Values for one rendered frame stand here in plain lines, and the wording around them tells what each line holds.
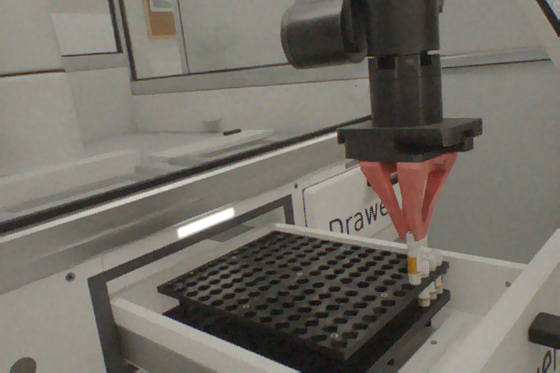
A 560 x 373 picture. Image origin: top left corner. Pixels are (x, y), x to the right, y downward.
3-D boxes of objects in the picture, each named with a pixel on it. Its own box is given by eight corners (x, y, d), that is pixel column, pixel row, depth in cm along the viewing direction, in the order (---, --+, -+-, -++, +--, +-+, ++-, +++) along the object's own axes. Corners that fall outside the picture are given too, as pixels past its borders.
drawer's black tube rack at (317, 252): (451, 323, 49) (448, 261, 48) (351, 432, 37) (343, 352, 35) (280, 278, 64) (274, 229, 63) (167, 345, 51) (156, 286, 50)
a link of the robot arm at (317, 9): (423, -119, 39) (451, -39, 45) (294, -80, 45) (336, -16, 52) (397, 11, 35) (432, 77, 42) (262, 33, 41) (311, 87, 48)
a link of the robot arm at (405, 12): (423, -34, 36) (446, -25, 40) (336, -16, 40) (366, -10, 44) (428, 65, 37) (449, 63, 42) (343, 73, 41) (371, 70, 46)
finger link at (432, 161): (424, 256, 39) (418, 136, 38) (349, 242, 44) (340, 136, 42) (462, 232, 44) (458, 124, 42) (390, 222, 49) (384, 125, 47)
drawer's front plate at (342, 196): (416, 207, 91) (413, 147, 89) (320, 267, 70) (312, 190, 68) (408, 206, 92) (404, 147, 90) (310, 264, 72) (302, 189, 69)
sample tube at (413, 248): (411, 278, 45) (410, 229, 44) (424, 281, 45) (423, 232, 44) (404, 283, 45) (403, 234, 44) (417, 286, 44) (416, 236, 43)
